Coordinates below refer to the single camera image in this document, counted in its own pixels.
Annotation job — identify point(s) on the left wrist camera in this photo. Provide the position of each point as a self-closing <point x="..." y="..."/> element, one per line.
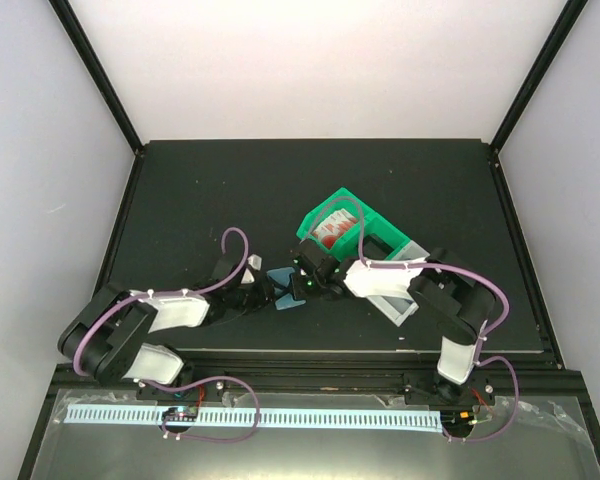
<point x="252" y="269"/>

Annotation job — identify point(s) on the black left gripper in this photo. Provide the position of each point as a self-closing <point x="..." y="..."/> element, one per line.
<point x="266" y="296"/>

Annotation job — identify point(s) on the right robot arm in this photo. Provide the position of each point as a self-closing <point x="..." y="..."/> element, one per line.
<point x="459" y="302"/>

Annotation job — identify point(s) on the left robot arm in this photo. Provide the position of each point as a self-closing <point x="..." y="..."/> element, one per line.
<point x="108" y="340"/>

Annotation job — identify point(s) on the white slotted cable duct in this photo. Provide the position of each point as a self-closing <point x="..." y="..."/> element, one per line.
<point x="286" y="418"/>

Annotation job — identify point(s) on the green plastic bin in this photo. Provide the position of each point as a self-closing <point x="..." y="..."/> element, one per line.
<point x="370" y="224"/>

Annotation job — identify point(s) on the white plastic bin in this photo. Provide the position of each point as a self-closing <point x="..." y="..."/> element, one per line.
<point x="397" y="310"/>

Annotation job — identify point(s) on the black aluminium frame rail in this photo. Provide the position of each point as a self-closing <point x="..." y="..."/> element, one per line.
<point x="405" y="374"/>

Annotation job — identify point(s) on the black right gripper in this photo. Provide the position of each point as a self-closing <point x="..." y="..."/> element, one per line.
<point x="298" y="290"/>

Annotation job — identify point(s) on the blue leather card holder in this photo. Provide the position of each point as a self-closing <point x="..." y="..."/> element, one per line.
<point x="281" y="281"/>

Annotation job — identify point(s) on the red white card stack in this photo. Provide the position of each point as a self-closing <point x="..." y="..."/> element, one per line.
<point x="333" y="227"/>

